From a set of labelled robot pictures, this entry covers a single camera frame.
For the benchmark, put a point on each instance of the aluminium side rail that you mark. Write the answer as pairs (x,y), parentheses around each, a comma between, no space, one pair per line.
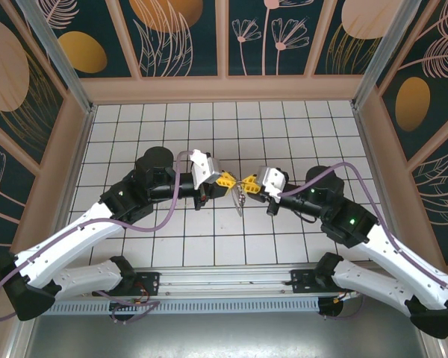
(381,179)

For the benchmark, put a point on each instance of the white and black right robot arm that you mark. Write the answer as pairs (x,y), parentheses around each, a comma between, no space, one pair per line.
(395,253)

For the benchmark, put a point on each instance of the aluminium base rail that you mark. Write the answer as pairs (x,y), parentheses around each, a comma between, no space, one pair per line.
(224,281)

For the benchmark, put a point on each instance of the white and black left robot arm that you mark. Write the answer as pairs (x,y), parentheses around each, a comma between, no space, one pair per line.
(78,235)

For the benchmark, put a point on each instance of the grey sheet metal panel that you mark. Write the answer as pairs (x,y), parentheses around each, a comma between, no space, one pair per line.
(224,335)

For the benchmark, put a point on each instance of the aluminium frame post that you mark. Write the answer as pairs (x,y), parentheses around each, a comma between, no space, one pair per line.
(59,59)
(384,48)

